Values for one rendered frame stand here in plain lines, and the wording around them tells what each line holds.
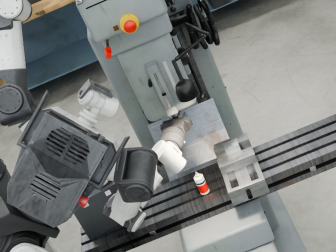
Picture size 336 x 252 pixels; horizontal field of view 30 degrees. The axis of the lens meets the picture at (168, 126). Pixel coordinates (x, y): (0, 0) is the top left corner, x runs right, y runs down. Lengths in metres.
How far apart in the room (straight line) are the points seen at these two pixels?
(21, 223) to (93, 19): 0.66
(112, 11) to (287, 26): 3.80
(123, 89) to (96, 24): 0.79
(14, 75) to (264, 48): 3.75
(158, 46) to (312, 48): 3.11
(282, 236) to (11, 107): 1.83
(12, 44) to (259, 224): 1.17
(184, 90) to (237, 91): 2.90
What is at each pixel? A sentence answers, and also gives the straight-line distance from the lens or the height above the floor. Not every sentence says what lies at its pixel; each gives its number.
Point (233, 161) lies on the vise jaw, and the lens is 2.48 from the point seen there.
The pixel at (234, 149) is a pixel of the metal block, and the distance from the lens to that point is 2.52.
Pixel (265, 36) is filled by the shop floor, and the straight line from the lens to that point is 5.64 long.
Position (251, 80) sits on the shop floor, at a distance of 5.04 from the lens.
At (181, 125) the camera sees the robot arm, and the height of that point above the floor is 1.26.
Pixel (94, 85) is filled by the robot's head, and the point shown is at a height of 1.67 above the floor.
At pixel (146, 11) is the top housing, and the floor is 1.77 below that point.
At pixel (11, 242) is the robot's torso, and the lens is 1.95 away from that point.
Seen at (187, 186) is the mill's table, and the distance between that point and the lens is 2.64.
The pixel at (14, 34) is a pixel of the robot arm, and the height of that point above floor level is 1.90.
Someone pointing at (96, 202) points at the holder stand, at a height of 1.06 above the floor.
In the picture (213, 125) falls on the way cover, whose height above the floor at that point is 0.96.
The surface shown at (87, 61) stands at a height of 0.23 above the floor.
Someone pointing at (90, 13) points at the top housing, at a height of 1.84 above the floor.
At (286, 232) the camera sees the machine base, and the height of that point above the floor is 0.20.
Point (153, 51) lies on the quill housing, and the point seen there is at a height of 1.58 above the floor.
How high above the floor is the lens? 2.44
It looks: 30 degrees down
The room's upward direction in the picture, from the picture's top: 25 degrees counter-clockwise
